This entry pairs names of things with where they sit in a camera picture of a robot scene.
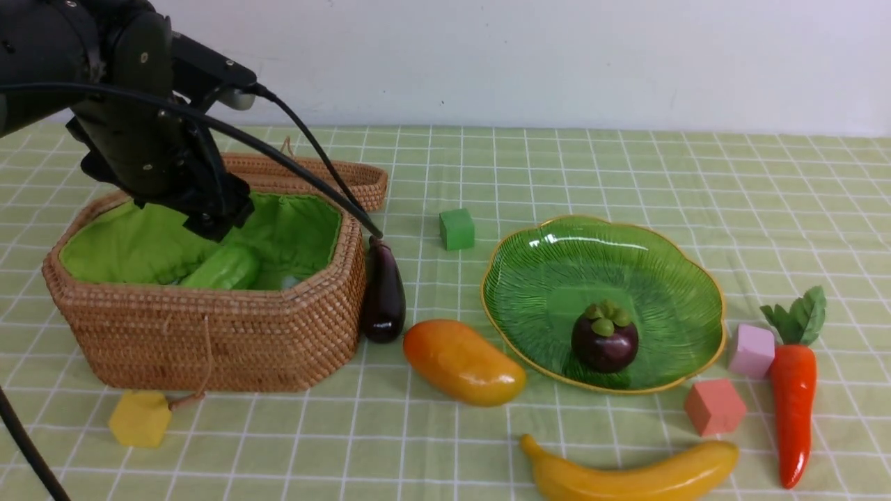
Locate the green glass leaf plate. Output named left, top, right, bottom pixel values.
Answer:
left=480, top=215, right=728, bottom=395

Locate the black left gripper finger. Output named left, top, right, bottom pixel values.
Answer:
left=182, top=174, right=254, bottom=242

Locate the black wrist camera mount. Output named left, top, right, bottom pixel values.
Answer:
left=171, top=31, right=258, bottom=112

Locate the woven wicker basket lid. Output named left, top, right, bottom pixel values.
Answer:
left=141, top=138, right=388, bottom=214

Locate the yellow foam cube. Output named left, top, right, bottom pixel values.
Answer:
left=108, top=390, right=172, bottom=448

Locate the orange mango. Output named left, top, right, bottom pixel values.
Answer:
left=403, top=318, right=526, bottom=407

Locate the dark purple eggplant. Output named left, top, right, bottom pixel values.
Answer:
left=359, top=235, right=407, bottom=344

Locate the red carrot with leaves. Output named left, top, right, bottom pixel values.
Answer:
left=760, top=285, right=827, bottom=491

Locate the green foam cube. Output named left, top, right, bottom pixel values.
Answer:
left=439, top=208, right=476, bottom=251

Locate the yellow banana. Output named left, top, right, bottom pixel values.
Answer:
left=519, top=434, right=739, bottom=500

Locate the pink foam cube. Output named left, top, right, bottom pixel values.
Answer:
left=728, top=323, right=775, bottom=379

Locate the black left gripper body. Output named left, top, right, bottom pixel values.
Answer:
left=67, top=14, right=210, bottom=203

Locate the purple mangosteen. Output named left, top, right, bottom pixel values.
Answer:
left=571, top=299, right=639, bottom=374

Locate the woven wicker basket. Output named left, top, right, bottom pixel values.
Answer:
left=42, top=183, right=365, bottom=392

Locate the salmon foam cube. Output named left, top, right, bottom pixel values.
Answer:
left=684, top=379, right=747, bottom=437

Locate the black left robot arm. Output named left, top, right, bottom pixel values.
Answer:
left=1, top=1, right=225, bottom=214

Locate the green chayote gourd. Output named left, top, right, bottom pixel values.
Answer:
left=178, top=244, right=261, bottom=289

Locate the black right camera cable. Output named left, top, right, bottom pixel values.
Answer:
left=0, top=386, right=70, bottom=501

